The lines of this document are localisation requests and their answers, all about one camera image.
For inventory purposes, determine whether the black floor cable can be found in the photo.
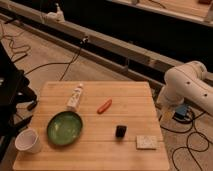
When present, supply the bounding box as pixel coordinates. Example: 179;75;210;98
159;107;213;171
0;19;90;82

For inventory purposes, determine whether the black equipment stand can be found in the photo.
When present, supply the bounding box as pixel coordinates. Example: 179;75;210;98
0;42;37;162

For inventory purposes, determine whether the orange carrot toy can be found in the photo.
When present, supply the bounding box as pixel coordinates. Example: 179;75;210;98
97;99;112;114

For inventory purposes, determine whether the white tube with cap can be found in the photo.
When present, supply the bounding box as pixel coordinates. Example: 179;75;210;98
67;83;83;112

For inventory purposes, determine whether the beige square sponge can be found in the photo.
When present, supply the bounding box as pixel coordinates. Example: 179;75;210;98
136;135;157;150

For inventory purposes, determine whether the green round plate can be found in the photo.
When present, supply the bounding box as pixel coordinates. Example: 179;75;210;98
46;111;83;146

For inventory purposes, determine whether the black floor cable left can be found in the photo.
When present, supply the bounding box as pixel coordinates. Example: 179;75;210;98
0;19;90;82

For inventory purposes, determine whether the black floor cable right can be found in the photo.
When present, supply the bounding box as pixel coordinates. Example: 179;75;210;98
159;107;213;171

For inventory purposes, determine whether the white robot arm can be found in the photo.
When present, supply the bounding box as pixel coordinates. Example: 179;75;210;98
157;61;213;115

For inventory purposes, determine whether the black eraser block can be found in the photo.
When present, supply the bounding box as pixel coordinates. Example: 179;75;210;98
115;125;127;138

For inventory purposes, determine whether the white paper cup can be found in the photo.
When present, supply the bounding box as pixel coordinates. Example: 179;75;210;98
15;128;42;154

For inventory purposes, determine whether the blue box on floor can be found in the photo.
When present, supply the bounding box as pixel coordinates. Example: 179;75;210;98
174;104;189;119

